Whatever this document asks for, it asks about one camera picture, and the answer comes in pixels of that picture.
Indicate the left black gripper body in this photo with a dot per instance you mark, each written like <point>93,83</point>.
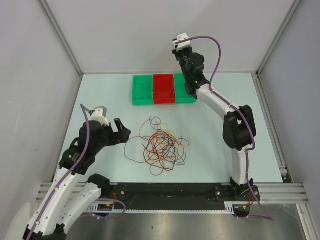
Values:
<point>108,136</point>

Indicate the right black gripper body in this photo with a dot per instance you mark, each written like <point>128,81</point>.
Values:
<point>181,56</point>

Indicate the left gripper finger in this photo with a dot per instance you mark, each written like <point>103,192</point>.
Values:
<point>121,138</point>
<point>120,126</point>

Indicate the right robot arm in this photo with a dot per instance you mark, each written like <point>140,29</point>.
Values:
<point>239,129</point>

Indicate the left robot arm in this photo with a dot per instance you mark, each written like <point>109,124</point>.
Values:
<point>55,216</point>

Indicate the right green bin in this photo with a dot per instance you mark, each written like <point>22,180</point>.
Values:
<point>181,96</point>

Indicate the green bin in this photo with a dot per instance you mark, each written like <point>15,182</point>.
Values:
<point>181,96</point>
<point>142,90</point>

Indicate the red bin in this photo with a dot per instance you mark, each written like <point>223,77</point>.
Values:
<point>163,89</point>

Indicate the left green bin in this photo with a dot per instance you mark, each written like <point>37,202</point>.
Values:
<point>142,90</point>

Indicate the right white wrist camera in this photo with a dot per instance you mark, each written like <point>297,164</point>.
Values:
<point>182,41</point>

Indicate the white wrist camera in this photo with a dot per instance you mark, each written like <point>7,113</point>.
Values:
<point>182,41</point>
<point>99,114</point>

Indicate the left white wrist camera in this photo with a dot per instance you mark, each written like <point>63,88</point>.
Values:
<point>99,114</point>

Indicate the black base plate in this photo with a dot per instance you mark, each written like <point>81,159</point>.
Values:
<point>180,196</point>

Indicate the grey slotted cable duct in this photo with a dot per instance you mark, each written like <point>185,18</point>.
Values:
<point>94,209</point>

